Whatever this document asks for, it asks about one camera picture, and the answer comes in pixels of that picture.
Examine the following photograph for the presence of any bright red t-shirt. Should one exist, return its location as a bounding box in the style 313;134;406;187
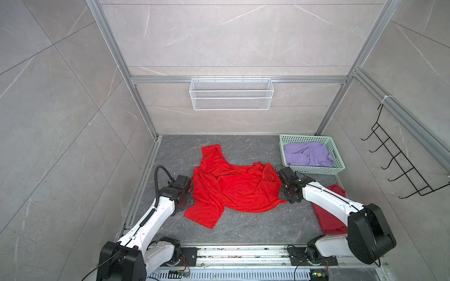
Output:
184;145;287;229

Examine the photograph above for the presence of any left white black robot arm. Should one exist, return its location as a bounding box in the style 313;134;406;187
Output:
96;176;195;281

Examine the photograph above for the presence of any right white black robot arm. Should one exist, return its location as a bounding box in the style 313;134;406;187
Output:
277;167;397;265

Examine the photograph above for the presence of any purple t-shirt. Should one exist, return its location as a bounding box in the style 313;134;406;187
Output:
283;142;334;167

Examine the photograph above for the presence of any light green plastic basket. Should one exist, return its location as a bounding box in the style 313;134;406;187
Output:
280;135;346;175

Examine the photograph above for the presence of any folded dark red t-shirt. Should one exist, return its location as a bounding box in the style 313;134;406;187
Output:
313;204;348;235

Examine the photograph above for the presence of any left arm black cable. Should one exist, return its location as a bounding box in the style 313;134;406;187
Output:
154;165;176;208

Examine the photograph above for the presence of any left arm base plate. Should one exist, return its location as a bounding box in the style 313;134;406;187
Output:
166;247;199;267

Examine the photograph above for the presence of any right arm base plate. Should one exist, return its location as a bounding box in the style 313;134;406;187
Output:
286;245;338;266

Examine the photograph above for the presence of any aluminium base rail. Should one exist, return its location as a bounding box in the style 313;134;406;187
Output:
147;244;395;281

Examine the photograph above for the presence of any white wire mesh shelf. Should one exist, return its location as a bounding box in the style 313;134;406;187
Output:
189;78;274;111

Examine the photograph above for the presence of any black wire hook rack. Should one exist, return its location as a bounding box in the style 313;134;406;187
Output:
360;104;450;200

